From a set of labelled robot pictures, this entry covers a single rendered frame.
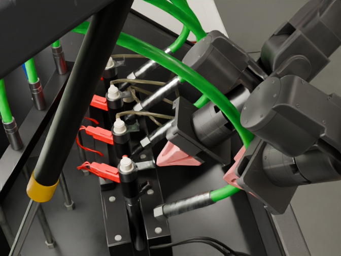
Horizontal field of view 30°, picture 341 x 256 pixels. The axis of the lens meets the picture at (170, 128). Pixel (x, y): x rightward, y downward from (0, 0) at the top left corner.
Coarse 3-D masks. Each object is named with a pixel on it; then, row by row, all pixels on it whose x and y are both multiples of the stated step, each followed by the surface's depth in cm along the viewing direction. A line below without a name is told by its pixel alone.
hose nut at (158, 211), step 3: (162, 204) 87; (165, 204) 87; (156, 207) 87; (159, 207) 86; (162, 207) 86; (156, 210) 86; (159, 210) 86; (162, 210) 86; (156, 213) 86; (159, 213) 86; (162, 213) 86; (156, 216) 86; (159, 216) 86; (162, 216) 86; (165, 216) 86; (159, 219) 87; (162, 219) 86
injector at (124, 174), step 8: (120, 176) 94; (128, 176) 93; (136, 176) 95; (120, 184) 96; (128, 184) 95; (136, 184) 96; (144, 184) 97; (152, 184) 98; (128, 192) 96; (136, 192) 97; (144, 192) 98; (128, 200) 98; (136, 200) 98; (128, 208) 100; (136, 208) 100; (136, 216) 101; (136, 224) 103; (136, 232) 104; (136, 240) 106; (144, 240) 108; (136, 248) 108
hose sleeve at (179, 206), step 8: (208, 192) 82; (184, 200) 84; (192, 200) 83; (200, 200) 82; (208, 200) 82; (168, 208) 85; (176, 208) 84; (184, 208) 84; (192, 208) 83; (168, 216) 86
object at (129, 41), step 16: (80, 32) 66; (128, 48) 66; (144, 48) 66; (160, 64) 67; (176, 64) 66; (192, 80) 67; (208, 96) 68; (224, 96) 69; (224, 112) 70; (240, 128) 71; (224, 192) 80
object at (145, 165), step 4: (136, 164) 94; (140, 164) 94; (144, 164) 94; (148, 164) 94; (152, 164) 94; (136, 168) 94; (140, 168) 94; (144, 168) 94; (148, 168) 94; (152, 168) 94; (136, 172) 94
